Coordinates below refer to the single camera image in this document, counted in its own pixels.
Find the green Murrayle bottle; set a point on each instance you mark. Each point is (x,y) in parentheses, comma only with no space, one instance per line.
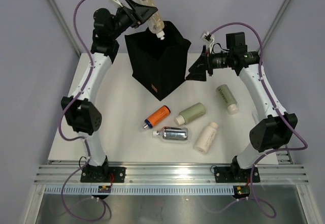
(228,99)

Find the aluminium frame post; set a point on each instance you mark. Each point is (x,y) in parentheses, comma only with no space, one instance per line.
(276,21)
(67,32)

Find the white slotted cable duct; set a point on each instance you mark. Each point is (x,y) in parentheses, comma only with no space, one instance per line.
(215,190)

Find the black canvas bag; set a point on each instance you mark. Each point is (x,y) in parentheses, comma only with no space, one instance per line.
(159,65)

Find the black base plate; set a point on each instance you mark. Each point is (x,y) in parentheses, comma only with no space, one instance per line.
(227,175)
(102,174)

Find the aluminium mounting rail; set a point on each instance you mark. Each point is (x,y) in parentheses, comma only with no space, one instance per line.
(63,161)

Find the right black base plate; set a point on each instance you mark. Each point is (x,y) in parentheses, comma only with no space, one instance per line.
(227,175)

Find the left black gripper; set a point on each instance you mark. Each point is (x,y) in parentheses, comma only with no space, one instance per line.
(138,16)

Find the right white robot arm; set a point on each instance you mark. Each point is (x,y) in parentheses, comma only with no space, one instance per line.
(274,125)

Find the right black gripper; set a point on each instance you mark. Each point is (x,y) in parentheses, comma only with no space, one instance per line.
(198,70)

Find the silver metallic bottle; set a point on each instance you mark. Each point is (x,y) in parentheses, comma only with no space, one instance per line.
(172,134)

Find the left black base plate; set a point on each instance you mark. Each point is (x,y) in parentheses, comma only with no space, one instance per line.
(102,174)

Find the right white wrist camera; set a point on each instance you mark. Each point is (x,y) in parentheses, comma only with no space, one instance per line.
(209,39)

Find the green bottle white cap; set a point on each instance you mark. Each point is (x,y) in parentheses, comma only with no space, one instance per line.
(190,114)

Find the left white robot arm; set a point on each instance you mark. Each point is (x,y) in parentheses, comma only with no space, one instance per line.
(79,110)

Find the orange bottle silver pump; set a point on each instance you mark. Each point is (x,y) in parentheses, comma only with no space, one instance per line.
(155,118)

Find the cream white bottle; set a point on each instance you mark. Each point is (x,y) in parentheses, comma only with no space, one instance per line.
(206,138)

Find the right aluminium frame post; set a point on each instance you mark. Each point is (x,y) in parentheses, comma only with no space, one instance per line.
(276,21)

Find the left aluminium frame post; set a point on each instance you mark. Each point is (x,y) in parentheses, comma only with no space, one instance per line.
(67,32)

